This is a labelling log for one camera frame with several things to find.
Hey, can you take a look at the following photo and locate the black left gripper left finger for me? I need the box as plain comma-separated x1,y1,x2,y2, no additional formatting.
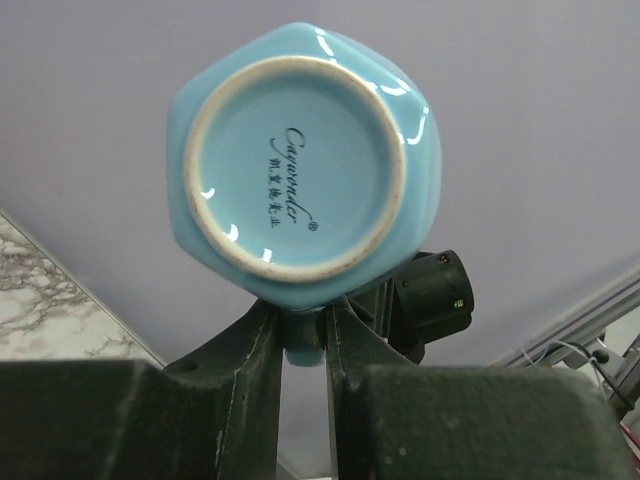
1,301,282,479

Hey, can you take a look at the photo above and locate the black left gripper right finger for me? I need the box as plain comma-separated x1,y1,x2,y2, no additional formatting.
325,302,635,480

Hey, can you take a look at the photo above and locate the light blue hexagonal mug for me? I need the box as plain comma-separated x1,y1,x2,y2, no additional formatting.
166,22,443,365

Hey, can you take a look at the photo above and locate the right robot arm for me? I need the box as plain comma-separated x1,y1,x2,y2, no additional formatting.
348,250,475,365

